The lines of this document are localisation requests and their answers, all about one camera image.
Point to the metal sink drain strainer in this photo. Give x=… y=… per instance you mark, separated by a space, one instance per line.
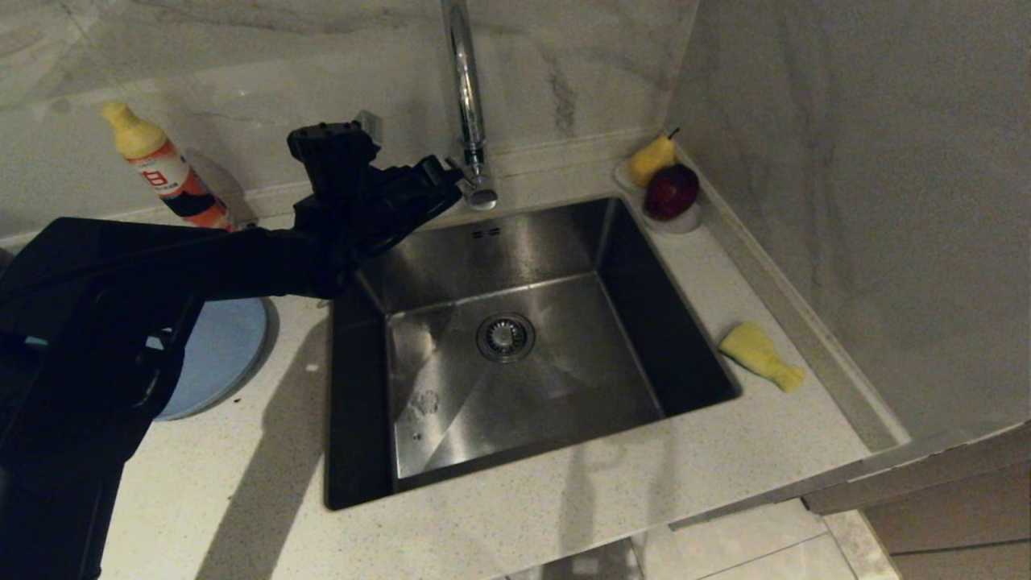
x=506 y=337

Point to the stainless steel sink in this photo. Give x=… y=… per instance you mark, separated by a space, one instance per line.
x=612 y=387

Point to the small white dish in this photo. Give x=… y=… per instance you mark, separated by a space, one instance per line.
x=685 y=226

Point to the yellow pear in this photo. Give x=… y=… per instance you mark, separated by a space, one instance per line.
x=648 y=165

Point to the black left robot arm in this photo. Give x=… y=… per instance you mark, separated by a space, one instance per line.
x=121 y=282

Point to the blue plate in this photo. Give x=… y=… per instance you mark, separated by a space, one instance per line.
x=225 y=354

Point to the chrome faucet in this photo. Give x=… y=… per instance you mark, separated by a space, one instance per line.
x=467 y=97

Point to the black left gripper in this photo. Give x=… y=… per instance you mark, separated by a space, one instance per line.
x=362 y=217

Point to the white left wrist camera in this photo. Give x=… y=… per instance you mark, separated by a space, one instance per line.
x=372 y=125

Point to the yellow sponge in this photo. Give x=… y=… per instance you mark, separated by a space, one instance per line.
x=753 y=346

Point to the red apple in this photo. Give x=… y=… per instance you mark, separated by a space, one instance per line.
x=671 y=193

